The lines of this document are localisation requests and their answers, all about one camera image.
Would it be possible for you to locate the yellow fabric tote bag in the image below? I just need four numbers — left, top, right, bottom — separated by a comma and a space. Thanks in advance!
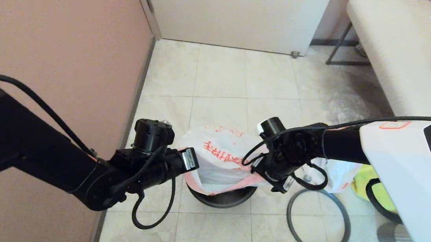
349, 163, 403, 213

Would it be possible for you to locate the clear crumpled plastic bag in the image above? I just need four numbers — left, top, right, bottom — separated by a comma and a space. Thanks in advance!
324, 89, 394, 128

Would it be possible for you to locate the grey door frame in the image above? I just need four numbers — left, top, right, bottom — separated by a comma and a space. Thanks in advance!
123, 0, 166, 41

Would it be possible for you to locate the light wood table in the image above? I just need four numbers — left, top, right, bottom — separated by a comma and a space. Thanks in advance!
337, 0, 431, 120

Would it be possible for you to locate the bottle-filled white orange trash bag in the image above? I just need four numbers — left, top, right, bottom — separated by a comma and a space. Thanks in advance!
299, 156, 363, 196

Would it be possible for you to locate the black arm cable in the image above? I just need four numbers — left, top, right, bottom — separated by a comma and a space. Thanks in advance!
237, 99, 431, 228
0, 73, 185, 233

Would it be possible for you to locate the grey white shoe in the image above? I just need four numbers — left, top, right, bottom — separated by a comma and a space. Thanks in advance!
354, 43, 369, 58

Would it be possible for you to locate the black round trash bin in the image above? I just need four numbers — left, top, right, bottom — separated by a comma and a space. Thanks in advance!
185, 178, 258, 212

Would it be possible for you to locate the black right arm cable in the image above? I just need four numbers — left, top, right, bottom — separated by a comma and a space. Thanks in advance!
237, 99, 431, 228

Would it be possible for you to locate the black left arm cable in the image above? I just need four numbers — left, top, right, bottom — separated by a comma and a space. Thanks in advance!
0, 73, 185, 233

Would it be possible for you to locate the black metal table leg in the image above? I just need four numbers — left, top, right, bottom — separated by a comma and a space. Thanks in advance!
326, 19, 375, 69

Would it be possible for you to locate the white door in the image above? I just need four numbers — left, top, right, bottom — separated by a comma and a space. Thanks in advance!
133, 0, 333, 59

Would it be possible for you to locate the grey bin retaining ring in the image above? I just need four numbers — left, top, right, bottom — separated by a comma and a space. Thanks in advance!
284, 186, 355, 242

